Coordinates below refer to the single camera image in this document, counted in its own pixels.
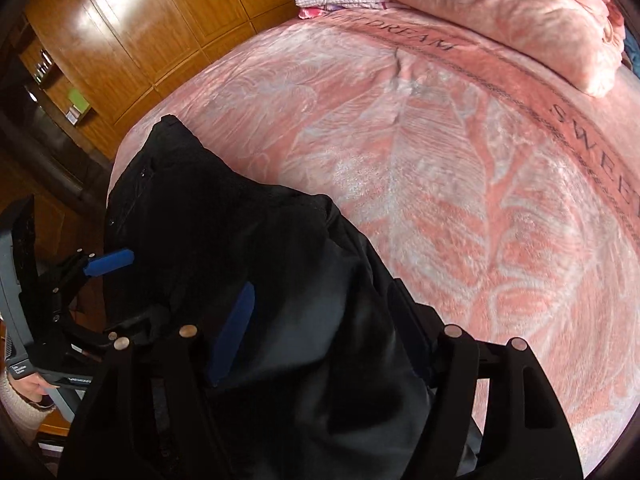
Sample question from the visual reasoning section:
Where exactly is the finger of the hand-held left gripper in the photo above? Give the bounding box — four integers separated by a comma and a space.
50, 247, 136, 293
52, 302, 173, 348

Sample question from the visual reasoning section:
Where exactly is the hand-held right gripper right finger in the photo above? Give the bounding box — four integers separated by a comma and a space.
392, 279, 585, 480

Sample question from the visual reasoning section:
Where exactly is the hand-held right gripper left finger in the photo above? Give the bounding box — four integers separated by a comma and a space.
57, 281, 257, 480

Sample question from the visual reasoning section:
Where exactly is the black jacket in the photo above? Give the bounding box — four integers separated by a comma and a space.
102, 114, 482, 480

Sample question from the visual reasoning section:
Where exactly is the person's left forearm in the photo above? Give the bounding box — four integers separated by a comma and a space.
0, 372, 53, 443

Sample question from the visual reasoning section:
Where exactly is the person's left hand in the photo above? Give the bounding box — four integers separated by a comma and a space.
9, 371, 57, 407

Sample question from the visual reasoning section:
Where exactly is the dark shelf unit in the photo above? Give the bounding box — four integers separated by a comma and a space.
0, 12, 117, 203

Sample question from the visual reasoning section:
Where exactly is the green box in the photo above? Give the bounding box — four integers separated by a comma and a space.
64, 87, 97, 126

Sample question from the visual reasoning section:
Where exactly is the pink leaf-print blanket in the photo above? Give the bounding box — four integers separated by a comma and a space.
107, 6, 640, 477

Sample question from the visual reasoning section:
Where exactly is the wooden wardrobe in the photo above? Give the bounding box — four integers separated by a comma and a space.
24, 0, 359, 162

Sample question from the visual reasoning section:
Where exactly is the floral folded cloth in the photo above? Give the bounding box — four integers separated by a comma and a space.
298, 3, 346, 20

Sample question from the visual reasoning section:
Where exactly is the blue clothing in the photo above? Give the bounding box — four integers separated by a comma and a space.
621, 35, 640, 78

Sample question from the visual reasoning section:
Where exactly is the pink pillow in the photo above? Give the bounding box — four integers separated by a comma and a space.
354, 0, 627, 99

